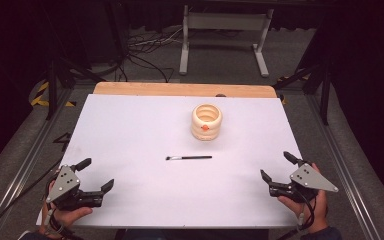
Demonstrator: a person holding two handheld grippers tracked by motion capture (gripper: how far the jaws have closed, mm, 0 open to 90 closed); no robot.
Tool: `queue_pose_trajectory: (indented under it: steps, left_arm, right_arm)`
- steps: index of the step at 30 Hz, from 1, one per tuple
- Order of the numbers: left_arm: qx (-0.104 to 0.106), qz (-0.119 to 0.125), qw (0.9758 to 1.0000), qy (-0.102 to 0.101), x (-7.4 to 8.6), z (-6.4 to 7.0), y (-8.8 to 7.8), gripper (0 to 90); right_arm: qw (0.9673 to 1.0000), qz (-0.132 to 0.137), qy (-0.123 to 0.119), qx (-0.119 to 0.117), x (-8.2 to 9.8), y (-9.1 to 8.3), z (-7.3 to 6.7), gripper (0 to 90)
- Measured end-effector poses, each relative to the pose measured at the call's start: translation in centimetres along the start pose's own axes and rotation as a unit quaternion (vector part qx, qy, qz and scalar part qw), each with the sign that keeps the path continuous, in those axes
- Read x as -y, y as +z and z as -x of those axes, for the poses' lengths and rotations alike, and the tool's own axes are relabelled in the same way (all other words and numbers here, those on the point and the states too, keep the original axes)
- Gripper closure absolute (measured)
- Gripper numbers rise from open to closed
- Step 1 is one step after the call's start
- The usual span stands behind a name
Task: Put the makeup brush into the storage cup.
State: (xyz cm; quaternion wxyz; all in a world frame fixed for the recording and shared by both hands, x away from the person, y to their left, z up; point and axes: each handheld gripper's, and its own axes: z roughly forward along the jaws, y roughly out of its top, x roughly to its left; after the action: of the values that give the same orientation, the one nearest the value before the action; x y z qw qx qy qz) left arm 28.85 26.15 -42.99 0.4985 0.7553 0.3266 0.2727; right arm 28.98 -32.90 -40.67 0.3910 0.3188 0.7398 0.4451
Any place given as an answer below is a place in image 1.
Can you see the black makeup brush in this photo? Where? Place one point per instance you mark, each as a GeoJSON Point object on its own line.
{"type": "Point", "coordinates": [193, 157]}

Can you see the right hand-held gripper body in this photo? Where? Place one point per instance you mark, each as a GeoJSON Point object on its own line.
{"type": "Point", "coordinates": [308, 178]}

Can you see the white metal stand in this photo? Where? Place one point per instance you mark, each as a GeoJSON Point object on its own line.
{"type": "Point", "coordinates": [225, 21]}

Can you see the white table board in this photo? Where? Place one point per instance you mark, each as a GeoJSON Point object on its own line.
{"type": "Point", "coordinates": [130, 133]}

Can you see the person's left hand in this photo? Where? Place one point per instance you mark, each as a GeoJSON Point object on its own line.
{"type": "Point", "coordinates": [67, 216]}

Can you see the cream ribbed holder cup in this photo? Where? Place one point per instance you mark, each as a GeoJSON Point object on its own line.
{"type": "Point", "coordinates": [206, 131]}

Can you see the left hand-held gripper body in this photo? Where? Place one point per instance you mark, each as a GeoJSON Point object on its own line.
{"type": "Point", "coordinates": [63, 183]}

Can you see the black tripod stand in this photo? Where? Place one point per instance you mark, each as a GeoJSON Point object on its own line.
{"type": "Point", "coordinates": [51, 90]}
{"type": "Point", "coordinates": [325, 93]}

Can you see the yellow black floor tape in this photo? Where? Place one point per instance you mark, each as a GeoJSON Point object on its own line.
{"type": "Point", "coordinates": [41, 99]}

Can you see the aluminium floor rail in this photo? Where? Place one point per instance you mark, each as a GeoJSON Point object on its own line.
{"type": "Point", "coordinates": [340, 166]}
{"type": "Point", "coordinates": [23, 163]}

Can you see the person's right hand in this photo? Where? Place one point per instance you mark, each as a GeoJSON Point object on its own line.
{"type": "Point", "coordinates": [320, 210]}

